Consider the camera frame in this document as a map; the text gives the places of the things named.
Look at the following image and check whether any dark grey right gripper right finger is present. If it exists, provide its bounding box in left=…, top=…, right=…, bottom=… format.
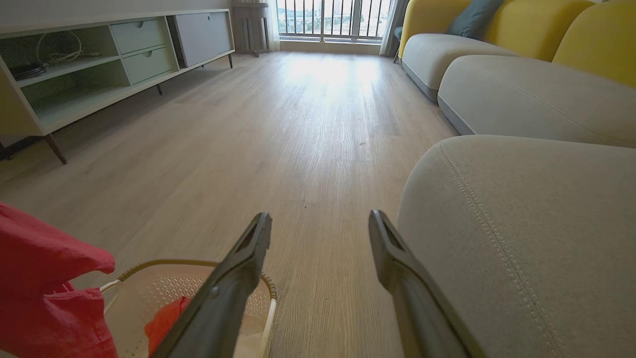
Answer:
left=368, top=209, right=485, bottom=358

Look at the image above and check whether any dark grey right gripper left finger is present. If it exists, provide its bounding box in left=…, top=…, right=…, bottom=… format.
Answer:
left=151, top=212, right=273, bottom=358

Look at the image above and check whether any red clothing garment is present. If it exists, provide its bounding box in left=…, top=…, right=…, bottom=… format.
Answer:
left=0, top=201, right=192, bottom=358

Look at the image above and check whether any beige perforated laundry basket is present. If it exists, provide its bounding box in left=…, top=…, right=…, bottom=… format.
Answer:
left=97, top=259, right=278, bottom=358

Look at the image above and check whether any grey and yellow sofa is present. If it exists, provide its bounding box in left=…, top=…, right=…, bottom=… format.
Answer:
left=396, top=0, right=636, bottom=358

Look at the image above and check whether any pale green media cabinet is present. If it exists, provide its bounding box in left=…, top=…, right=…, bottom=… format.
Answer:
left=0, top=8, right=236, bottom=165

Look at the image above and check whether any white sheer curtain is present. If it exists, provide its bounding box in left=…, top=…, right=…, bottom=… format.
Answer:
left=379, top=0, right=409, bottom=57

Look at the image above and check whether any grey ribbed side table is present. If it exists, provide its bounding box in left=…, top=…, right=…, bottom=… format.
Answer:
left=231, top=0, right=271, bottom=58

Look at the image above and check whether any grey-blue cushion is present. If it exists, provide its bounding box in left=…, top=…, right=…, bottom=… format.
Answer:
left=446, top=0, right=504, bottom=40

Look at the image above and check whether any dark window railing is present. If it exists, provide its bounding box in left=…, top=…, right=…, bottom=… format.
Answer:
left=277, top=0, right=393, bottom=44

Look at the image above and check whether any black flat device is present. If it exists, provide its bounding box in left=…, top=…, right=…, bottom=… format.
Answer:
left=10, top=63, right=49, bottom=81

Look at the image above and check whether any white coiled cable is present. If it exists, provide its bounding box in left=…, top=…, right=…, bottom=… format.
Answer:
left=36, top=31, right=102, bottom=65

